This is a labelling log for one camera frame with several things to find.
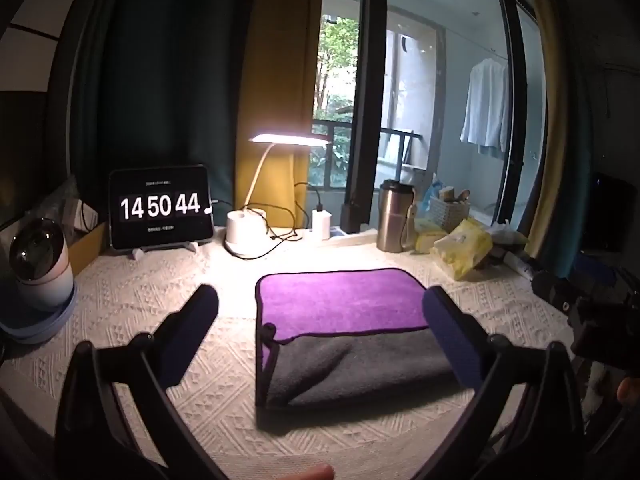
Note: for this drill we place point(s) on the dark green curtain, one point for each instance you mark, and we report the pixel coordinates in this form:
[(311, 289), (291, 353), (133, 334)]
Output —
[(165, 70)]

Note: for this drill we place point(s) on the white and pink humidifier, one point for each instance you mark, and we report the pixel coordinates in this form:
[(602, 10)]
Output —
[(42, 270)]

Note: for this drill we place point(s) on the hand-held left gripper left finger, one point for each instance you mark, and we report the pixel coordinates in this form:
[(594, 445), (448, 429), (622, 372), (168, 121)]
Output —
[(192, 327)]

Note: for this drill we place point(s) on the blue round tray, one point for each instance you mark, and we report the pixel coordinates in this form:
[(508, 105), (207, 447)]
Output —
[(45, 322)]

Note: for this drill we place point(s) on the tablet with clock display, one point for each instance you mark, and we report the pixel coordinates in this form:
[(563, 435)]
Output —
[(160, 206)]

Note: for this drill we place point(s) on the white knitted tablecloth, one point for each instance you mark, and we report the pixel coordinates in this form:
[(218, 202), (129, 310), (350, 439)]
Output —
[(150, 290)]

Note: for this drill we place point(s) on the blue plastic bag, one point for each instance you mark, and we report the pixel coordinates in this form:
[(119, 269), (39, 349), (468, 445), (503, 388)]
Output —
[(429, 195)]

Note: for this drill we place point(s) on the stainless steel tumbler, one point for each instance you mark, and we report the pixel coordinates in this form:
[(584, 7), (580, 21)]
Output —
[(394, 220)]

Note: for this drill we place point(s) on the white hanging shirt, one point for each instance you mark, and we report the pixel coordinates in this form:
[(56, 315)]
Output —
[(485, 105)]

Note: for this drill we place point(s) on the white tablet stand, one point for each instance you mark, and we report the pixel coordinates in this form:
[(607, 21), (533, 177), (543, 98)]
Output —
[(190, 246)]

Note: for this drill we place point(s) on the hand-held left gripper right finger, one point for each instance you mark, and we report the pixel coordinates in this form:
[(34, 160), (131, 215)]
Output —
[(450, 340)]

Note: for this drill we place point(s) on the black balcony railing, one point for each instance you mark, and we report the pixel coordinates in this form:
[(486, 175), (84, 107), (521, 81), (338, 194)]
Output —
[(340, 155)]

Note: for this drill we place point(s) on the person's right hand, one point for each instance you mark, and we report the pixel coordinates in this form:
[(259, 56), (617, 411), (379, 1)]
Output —
[(630, 391)]

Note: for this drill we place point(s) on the teal curtain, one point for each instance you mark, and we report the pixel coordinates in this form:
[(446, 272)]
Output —
[(575, 135)]

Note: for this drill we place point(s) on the white woven basket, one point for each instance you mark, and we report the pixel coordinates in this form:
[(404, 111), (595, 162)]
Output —
[(450, 210)]

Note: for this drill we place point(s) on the white desk lamp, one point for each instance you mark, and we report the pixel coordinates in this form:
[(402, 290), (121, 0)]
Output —
[(245, 232)]

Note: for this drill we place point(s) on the person's left hand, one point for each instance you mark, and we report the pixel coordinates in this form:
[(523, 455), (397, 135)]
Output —
[(312, 473)]

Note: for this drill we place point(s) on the white power adapter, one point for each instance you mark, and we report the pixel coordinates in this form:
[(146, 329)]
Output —
[(321, 222)]

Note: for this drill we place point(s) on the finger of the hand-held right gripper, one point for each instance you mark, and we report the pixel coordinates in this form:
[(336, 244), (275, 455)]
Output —
[(552, 290)]

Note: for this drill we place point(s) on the white tube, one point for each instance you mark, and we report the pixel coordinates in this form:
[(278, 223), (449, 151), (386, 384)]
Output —
[(517, 264)]

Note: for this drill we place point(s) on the purple and grey towel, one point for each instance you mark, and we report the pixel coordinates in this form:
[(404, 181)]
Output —
[(340, 300)]

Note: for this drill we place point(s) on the yellow curtain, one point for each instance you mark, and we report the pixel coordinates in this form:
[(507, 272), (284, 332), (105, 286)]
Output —
[(539, 110), (280, 75)]

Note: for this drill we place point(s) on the cardboard box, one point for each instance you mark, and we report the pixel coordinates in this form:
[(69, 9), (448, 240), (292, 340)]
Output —
[(87, 250)]

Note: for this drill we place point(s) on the yellow wet wipes packet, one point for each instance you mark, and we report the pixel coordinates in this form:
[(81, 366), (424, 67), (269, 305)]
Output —
[(462, 247)]

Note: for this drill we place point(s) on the small yellow packet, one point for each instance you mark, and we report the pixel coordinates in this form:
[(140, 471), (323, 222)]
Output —
[(429, 237)]

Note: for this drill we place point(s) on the black window frame post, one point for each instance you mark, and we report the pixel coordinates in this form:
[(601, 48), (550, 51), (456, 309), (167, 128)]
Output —
[(367, 85)]

